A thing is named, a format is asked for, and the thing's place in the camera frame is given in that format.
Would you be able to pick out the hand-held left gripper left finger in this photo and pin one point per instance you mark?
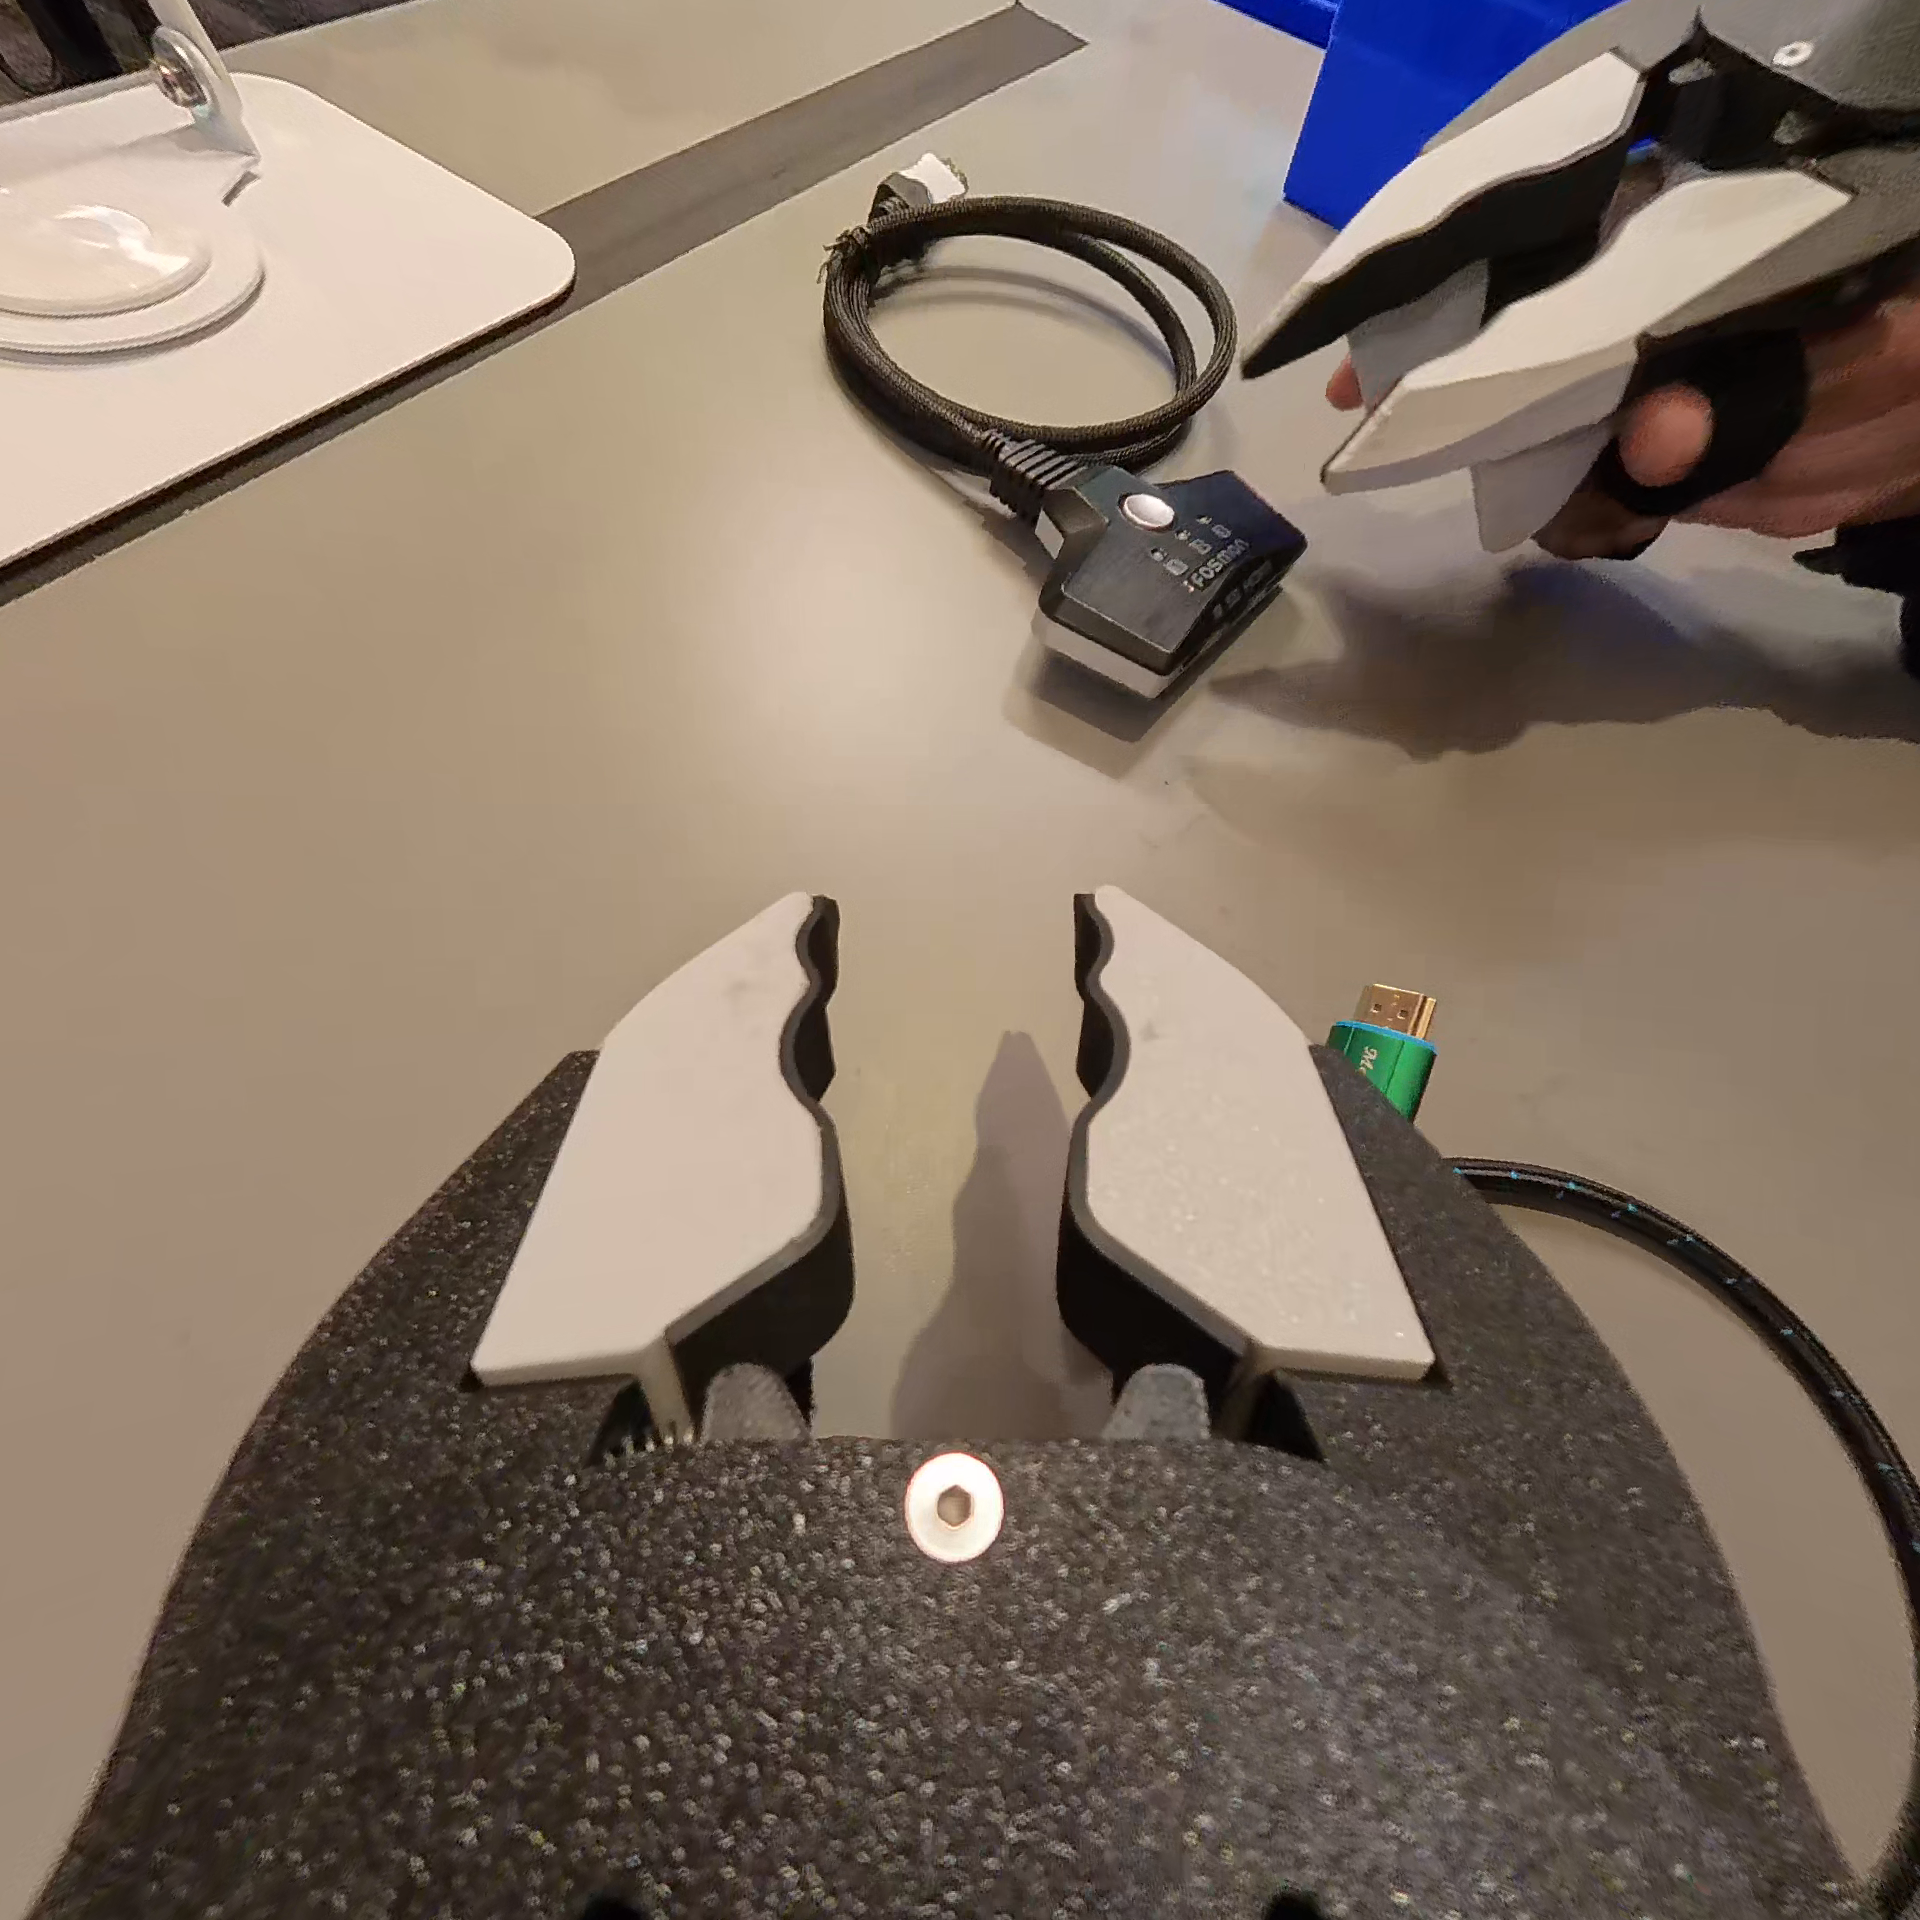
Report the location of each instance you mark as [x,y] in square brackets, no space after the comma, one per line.
[674,1167]

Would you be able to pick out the person's right hand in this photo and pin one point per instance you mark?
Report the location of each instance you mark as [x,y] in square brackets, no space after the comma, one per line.
[1864,420]

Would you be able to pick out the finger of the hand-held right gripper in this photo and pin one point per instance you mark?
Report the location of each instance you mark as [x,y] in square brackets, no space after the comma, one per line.
[1572,331]
[1472,179]

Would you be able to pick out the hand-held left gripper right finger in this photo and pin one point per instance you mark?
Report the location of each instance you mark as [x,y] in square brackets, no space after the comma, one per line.
[1231,1183]

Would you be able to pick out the black switch box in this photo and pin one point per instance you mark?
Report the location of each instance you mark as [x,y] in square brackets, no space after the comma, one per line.
[1154,590]

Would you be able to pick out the white desk lamp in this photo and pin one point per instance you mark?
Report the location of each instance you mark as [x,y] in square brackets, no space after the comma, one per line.
[374,298]

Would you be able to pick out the blue plastic bin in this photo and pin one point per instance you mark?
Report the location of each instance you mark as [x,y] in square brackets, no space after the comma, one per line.
[1381,103]

